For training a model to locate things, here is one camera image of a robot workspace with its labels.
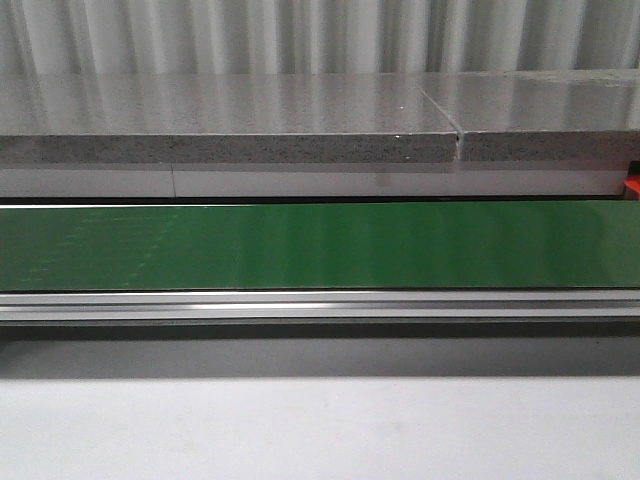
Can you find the grey stone countertop slab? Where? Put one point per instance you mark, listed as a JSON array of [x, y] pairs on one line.
[[221, 119]]

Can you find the white base panel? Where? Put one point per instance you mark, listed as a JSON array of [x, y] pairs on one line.
[[313, 180]]

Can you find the green conveyor belt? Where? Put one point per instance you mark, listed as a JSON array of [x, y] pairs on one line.
[[390, 245]]

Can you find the red object at edge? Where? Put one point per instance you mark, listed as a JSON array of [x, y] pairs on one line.
[[632, 188]]

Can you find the white pleated curtain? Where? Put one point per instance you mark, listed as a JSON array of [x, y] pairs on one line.
[[312, 37]]

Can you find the aluminium conveyor side rail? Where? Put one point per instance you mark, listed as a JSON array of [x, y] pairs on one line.
[[308, 307]]

